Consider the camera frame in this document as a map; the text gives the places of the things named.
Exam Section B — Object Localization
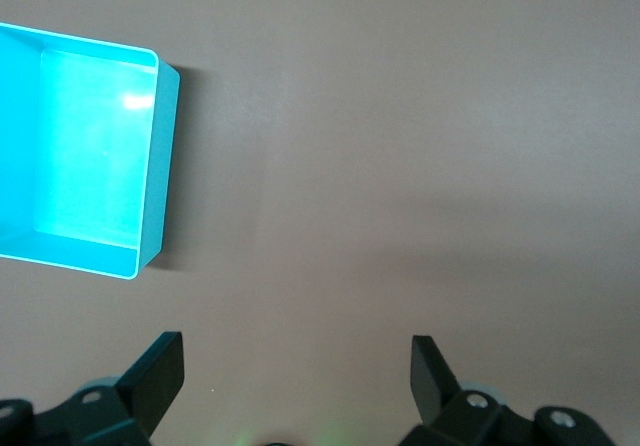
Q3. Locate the teal plastic storage box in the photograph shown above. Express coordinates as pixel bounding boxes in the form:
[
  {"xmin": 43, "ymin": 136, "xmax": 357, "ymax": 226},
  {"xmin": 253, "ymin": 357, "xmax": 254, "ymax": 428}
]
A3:
[{"xmin": 0, "ymin": 20, "xmax": 182, "ymax": 282}]

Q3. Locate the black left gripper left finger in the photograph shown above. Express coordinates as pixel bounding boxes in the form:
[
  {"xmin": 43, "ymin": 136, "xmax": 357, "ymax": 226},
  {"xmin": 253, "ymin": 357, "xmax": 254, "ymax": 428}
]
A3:
[{"xmin": 0, "ymin": 331, "xmax": 185, "ymax": 446}]

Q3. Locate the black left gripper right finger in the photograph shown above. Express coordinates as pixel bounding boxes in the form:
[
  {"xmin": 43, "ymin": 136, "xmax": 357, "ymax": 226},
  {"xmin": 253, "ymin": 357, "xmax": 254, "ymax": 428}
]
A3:
[{"xmin": 399, "ymin": 334, "xmax": 614, "ymax": 446}]

